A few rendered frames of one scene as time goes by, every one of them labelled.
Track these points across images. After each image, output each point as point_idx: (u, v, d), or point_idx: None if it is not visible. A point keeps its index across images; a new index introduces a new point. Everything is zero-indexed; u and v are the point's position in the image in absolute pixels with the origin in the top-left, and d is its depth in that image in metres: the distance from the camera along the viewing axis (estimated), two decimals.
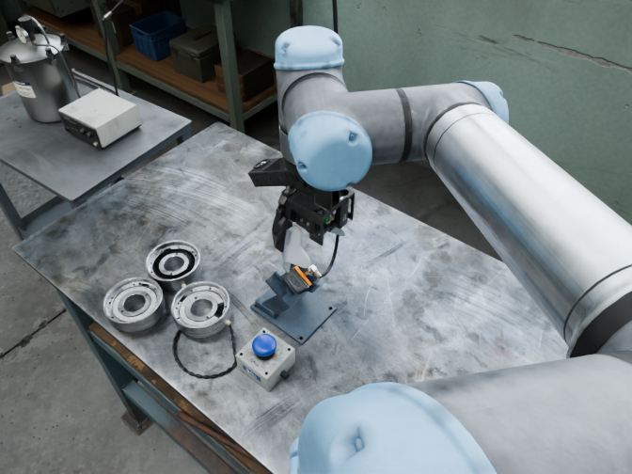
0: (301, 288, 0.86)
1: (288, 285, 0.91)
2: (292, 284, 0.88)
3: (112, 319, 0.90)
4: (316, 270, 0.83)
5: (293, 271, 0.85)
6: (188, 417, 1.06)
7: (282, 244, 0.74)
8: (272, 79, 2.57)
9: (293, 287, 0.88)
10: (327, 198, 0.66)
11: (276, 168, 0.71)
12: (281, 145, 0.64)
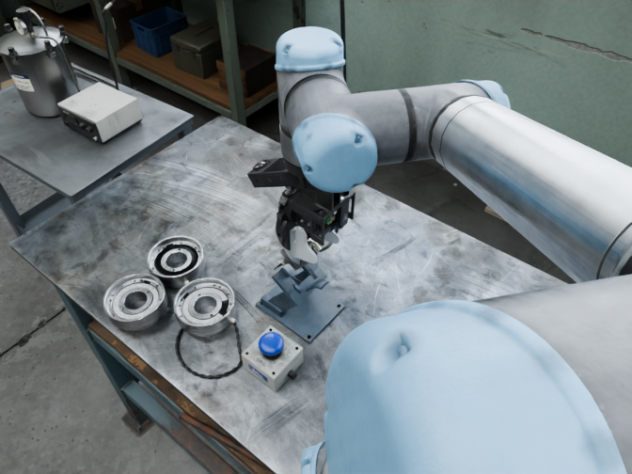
0: (301, 263, 0.81)
1: (287, 261, 0.85)
2: (291, 260, 0.83)
3: (112, 317, 0.86)
4: (316, 243, 0.77)
5: None
6: (191, 418, 1.02)
7: (288, 244, 0.75)
8: (274, 75, 2.54)
9: (292, 262, 0.83)
10: (328, 199, 0.66)
11: (276, 169, 0.71)
12: (282, 146, 0.63)
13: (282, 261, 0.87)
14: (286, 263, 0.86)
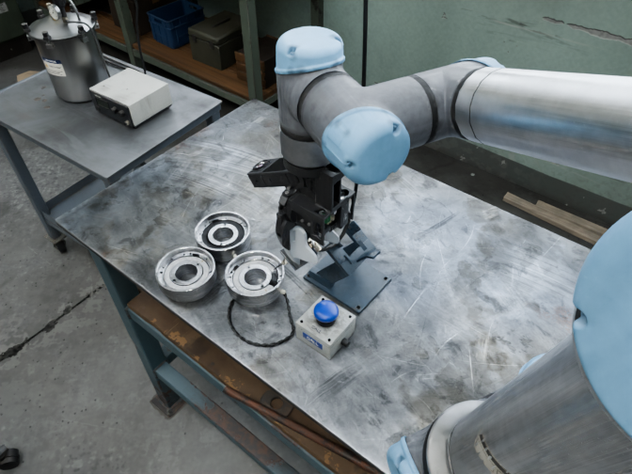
0: (301, 263, 0.81)
1: (287, 261, 0.85)
2: (291, 260, 0.83)
3: (165, 287, 0.88)
4: (316, 243, 0.77)
5: None
6: (235, 392, 1.04)
7: (288, 244, 0.75)
8: None
9: (292, 262, 0.83)
10: (328, 198, 0.66)
11: (276, 169, 0.71)
12: (282, 146, 0.63)
13: (282, 261, 0.87)
14: (286, 263, 0.86)
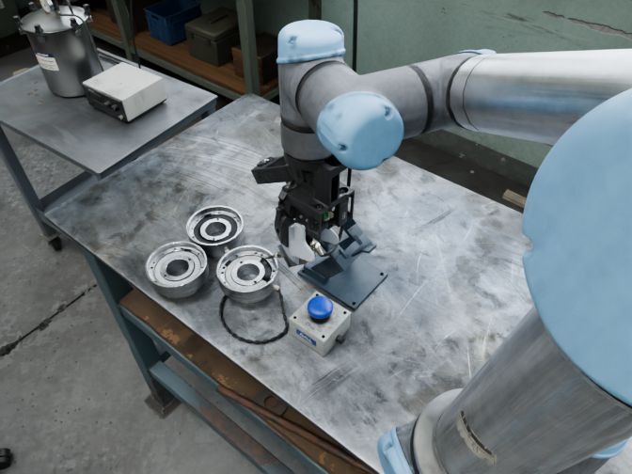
0: None
1: (281, 256, 0.85)
2: (287, 257, 0.83)
3: (156, 283, 0.85)
4: (319, 247, 0.78)
5: None
6: (229, 390, 1.02)
7: (287, 241, 0.75)
8: None
9: (288, 260, 0.83)
10: (326, 194, 0.66)
11: (277, 165, 0.72)
12: (282, 138, 0.64)
13: (276, 255, 0.86)
14: (279, 258, 0.86)
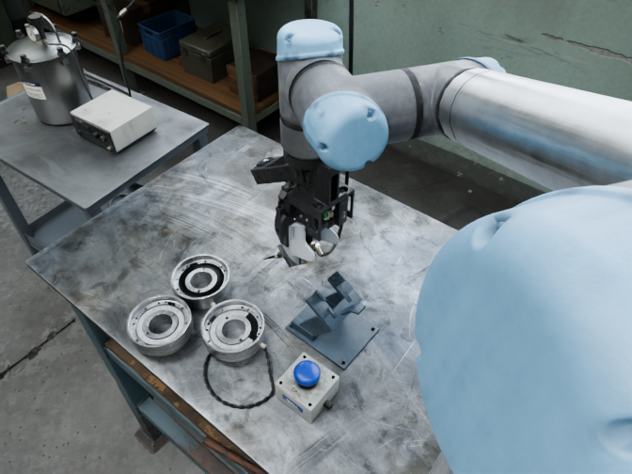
0: (297, 262, 0.81)
1: (281, 256, 0.85)
2: (287, 257, 0.83)
3: (137, 342, 0.82)
4: (319, 247, 0.78)
5: None
6: (215, 444, 0.98)
7: (287, 240, 0.75)
8: None
9: (289, 260, 0.83)
10: (325, 193, 0.66)
11: (276, 165, 0.72)
12: (281, 137, 0.64)
13: (276, 255, 0.86)
14: (279, 258, 0.86)
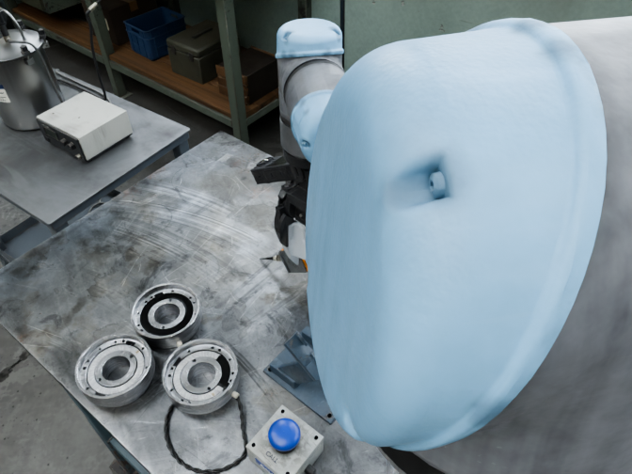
0: (298, 270, 0.83)
1: (280, 260, 0.86)
2: (287, 263, 0.84)
3: (86, 392, 0.69)
4: None
5: None
6: None
7: (286, 240, 0.75)
8: (277, 80, 2.37)
9: (288, 266, 0.84)
10: None
11: (276, 164, 0.72)
12: (281, 136, 0.65)
13: (275, 258, 0.87)
14: (278, 261, 0.87)
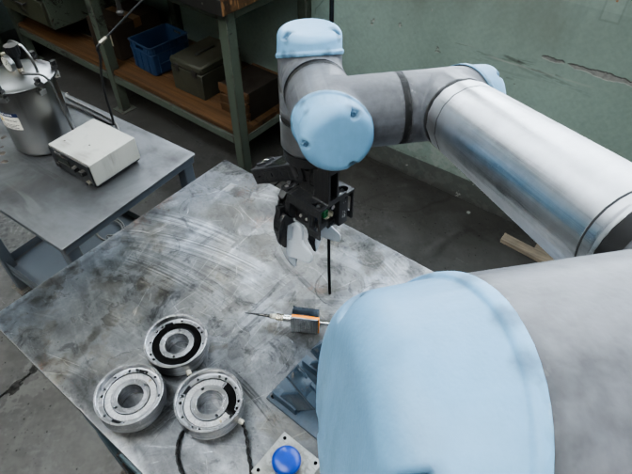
0: (307, 332, 0.90)
1: (282, 321, 0.90)
2: (296, 326, 0.90)
3: (103, 419, 0.76)
4: None
5: (316, 323, 0.88)
6: None
7: (285, 240, 0.75)
8: (278, 97, 2.43)
9: (295, 327, 0.90)
10: (325, 192, 0.66)
11: (277, 164, 0.72)
12: (281, 136, 0.65)
13: (274, 317, 0.90)
14: (276, 320, 0.91)
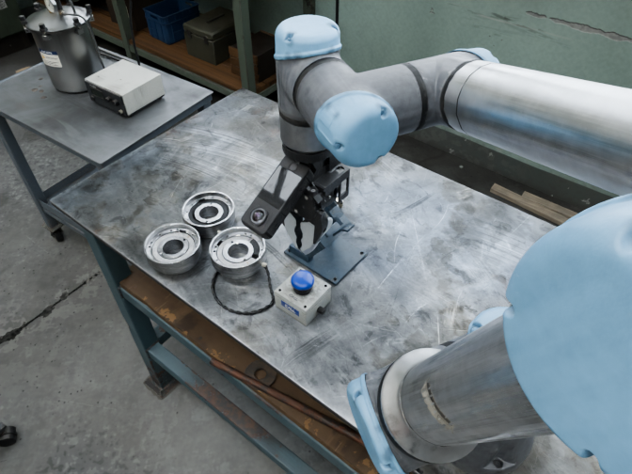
0: None
1: None
2: None
3: (153, 260, 0.93)
4: (343, 202, 1.07)
5: None
6: (221, 363, 1.09)
7: (321, 233, 0.77)
8: None
9: None
10: None
11: (289, 190, 0.68)
12: (320, 140, 0.64)
13: None
14: None
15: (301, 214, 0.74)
